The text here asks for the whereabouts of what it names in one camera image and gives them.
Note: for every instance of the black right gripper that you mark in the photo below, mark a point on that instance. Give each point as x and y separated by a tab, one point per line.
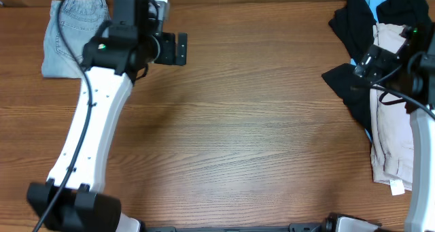
381	59

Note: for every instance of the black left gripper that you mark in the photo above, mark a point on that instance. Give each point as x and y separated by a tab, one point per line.
170	49

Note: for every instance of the beige cotton shorts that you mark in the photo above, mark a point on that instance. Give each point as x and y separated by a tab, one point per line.
392	145

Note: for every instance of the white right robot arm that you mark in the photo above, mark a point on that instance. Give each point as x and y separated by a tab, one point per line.
418	97

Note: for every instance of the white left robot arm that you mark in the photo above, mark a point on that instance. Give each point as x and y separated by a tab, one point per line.
119	53

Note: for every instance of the black garment pile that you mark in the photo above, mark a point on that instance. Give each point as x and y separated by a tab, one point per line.
353	26

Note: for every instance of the light blue shirt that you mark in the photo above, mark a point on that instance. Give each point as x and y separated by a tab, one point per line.
365	121

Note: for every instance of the folded light blue jeans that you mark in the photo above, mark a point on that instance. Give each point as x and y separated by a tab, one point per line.
72	24

